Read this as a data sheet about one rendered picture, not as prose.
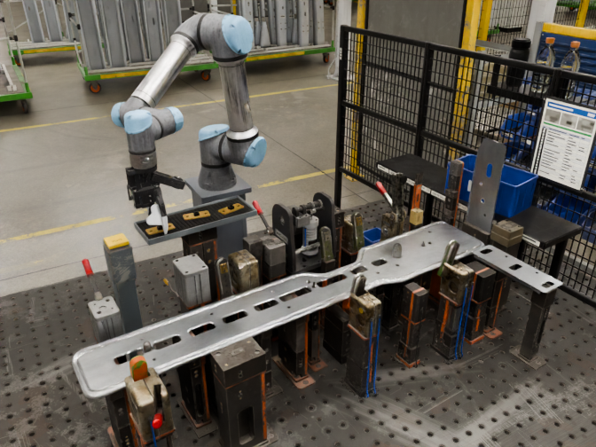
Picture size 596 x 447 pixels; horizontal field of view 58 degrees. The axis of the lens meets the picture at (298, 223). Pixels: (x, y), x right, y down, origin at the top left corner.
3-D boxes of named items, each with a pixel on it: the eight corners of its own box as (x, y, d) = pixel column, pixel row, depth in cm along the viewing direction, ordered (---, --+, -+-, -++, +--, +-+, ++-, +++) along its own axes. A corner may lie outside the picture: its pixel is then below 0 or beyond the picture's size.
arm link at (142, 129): (159, 110, 151) (137, 118, 144) (163, 147, 156) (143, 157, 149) (137, 106, 154) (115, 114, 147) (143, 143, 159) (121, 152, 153)
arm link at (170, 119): (156, 102, 165) (129, 111, 156) (184, 106, 160) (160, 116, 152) (159, 127, 169) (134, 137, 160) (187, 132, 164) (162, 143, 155)
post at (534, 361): (535, 370, 178) (554, 298, 164) (507, 351, 186) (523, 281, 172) (547, 363, 181) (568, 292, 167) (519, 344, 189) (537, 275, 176)
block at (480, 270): (469, 348, 187) (482, 280, 174) (445, 331, 196) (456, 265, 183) (488, 338, 192) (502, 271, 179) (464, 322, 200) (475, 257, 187)
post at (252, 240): (254, 341, 190) (249, 243, 172) (247, 333, 194) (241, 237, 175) (266, 337, 193) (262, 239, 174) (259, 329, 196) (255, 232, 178)
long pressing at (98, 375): (90, 411, 126) (89, 405, 125) (67, 355, 142) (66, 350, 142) (490, 247, 192) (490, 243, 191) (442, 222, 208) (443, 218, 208)
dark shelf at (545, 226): (543, 250, 187) (545, 243, 186) (374, 168, 254) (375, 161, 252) (581, 233, 198) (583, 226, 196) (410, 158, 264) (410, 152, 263)
